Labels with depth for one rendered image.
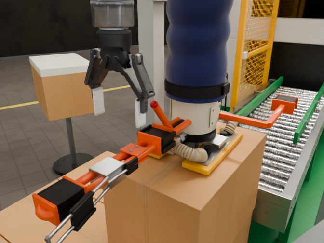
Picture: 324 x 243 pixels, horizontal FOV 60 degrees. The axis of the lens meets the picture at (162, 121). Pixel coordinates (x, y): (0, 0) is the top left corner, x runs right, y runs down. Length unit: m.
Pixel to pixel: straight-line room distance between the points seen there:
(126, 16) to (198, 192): 0.54
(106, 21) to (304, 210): 2.17
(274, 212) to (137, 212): 0.80
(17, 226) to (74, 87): 1.18
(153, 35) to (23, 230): 1.66
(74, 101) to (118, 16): 1.76
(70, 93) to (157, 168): 1.44
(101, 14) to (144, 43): 1.84
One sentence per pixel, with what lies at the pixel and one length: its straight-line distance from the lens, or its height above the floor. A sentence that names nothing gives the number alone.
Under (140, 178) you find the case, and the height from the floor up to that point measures 0.94.
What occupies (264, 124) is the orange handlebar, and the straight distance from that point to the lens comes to 1.01.
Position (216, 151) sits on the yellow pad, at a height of 0.98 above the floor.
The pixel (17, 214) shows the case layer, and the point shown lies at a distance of 1.56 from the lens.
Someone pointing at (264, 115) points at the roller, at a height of 0.53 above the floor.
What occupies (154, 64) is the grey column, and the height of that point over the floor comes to 0.98.
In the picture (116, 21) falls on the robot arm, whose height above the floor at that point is 1.43.
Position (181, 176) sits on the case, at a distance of 0.94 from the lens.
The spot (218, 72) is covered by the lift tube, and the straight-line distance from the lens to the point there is 0.94.
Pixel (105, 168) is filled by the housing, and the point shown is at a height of 1.10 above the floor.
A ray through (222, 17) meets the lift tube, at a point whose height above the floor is 1.43.
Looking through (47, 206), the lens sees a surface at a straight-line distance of 0.62.
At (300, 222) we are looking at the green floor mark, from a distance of 2.38.
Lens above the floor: 1.47
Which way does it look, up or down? 23 degrees down
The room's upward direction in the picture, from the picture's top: straight up
